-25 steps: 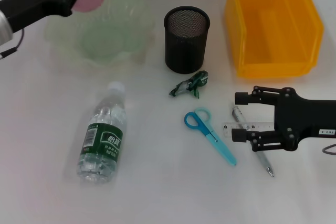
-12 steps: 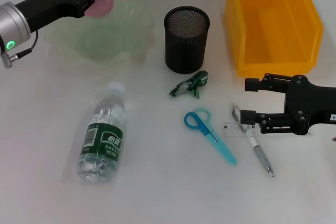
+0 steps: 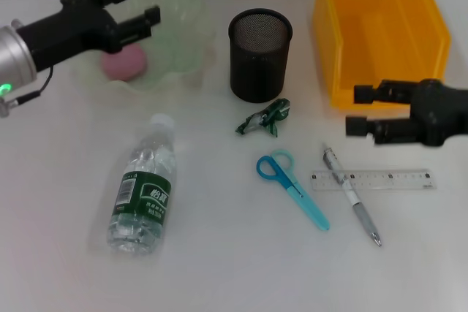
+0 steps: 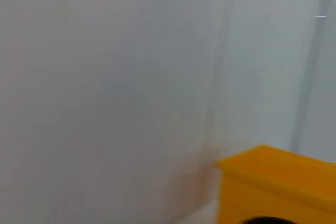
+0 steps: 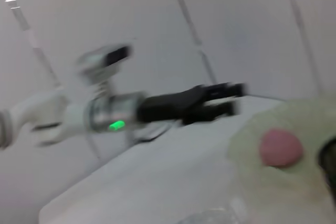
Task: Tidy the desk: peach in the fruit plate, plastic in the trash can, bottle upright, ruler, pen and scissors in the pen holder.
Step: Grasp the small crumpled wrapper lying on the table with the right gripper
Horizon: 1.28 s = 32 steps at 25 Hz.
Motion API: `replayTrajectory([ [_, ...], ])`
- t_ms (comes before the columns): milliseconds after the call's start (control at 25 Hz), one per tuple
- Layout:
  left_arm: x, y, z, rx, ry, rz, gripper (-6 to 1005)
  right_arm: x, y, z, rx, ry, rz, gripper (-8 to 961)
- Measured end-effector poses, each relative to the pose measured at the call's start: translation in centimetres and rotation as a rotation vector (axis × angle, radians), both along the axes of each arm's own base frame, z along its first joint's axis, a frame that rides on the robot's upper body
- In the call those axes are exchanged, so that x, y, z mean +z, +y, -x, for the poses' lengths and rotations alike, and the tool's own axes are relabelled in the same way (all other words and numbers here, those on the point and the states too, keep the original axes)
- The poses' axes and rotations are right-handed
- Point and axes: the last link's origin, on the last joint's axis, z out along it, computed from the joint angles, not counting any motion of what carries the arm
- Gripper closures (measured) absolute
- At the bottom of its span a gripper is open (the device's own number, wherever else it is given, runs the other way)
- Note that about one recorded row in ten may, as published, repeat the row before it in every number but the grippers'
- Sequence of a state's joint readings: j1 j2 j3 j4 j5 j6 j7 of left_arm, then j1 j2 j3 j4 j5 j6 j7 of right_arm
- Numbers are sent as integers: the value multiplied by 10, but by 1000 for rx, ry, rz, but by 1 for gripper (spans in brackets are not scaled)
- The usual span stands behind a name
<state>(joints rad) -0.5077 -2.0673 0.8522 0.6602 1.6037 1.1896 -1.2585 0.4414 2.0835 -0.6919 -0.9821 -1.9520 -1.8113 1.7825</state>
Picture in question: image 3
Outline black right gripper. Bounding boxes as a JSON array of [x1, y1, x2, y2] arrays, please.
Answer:
[[345, 77, 468, 148]]

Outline clear green-label water bottle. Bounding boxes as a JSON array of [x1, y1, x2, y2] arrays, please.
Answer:
[[107, 113, 178, 256]]

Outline translucent green fruit plate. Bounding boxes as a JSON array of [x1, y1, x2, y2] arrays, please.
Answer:
[[67, 0, 216, 96]]

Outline silver white pen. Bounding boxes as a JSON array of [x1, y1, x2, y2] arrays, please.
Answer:
[[322, 145, 383, 247]]

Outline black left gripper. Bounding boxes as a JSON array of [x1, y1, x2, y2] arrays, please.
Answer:
[[16, 0, 162, 71]]

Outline yellow plastic bin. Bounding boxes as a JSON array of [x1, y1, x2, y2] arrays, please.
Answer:
[[311, 0, 452, 111]]

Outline green plastic wrapper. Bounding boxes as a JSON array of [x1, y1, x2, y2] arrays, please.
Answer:
[[234, 98, 292, 138]]

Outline black mesh pen holder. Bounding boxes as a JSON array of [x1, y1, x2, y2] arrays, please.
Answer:
[[227, 7, 294, 103]]

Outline pink peach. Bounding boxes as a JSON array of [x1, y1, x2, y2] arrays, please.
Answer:
[[101, 43, 147, 81]]

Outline blue teal scissors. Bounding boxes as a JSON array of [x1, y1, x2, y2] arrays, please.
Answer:
[[255, 149, 331, 232]]

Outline transparent plastic ruler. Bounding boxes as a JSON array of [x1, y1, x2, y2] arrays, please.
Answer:
[[309, 167, 438, 191]]

